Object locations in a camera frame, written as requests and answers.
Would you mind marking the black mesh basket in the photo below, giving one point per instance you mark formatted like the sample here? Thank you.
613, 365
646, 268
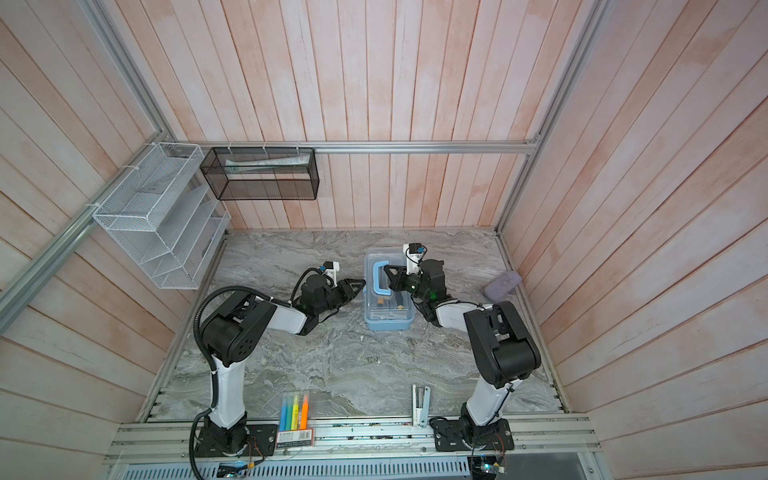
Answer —
262, 173

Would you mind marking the white stapler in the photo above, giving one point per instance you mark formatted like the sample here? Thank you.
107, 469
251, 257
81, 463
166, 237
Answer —
421, 396

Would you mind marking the white wire mesh shelf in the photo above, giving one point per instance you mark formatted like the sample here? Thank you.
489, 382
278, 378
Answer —
166, 223

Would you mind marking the highlighter pen pack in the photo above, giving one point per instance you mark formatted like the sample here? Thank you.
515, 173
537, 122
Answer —
294, 429

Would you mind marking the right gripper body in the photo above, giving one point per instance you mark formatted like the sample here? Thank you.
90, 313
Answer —
414, 285

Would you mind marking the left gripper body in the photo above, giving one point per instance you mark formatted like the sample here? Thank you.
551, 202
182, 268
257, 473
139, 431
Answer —
334, 299

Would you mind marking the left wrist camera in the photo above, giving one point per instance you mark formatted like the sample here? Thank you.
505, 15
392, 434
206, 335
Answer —
331, 269

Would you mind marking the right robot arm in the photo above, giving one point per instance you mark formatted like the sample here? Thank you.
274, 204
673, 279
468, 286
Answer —
503, 349

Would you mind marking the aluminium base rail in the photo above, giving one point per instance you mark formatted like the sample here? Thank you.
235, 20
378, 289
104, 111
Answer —
167, 442

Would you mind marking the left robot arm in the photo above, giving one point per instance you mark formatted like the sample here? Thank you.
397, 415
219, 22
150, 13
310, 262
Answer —
227, 328

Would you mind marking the blue plastic tool box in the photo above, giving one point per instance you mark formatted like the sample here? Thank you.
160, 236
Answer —
384, 308

